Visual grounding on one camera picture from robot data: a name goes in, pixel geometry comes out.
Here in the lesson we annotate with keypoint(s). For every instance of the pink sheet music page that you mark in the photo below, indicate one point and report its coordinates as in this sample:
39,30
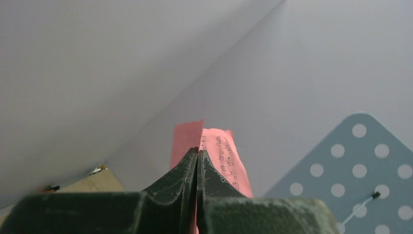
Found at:
220,146

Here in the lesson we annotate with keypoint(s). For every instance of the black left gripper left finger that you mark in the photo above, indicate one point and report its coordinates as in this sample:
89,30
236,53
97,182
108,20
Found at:
165,207

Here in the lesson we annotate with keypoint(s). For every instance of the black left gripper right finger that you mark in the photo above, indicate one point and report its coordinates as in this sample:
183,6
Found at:
258,213

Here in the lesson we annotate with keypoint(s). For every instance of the light blue music stand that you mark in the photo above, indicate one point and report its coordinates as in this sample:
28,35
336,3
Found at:
362,172

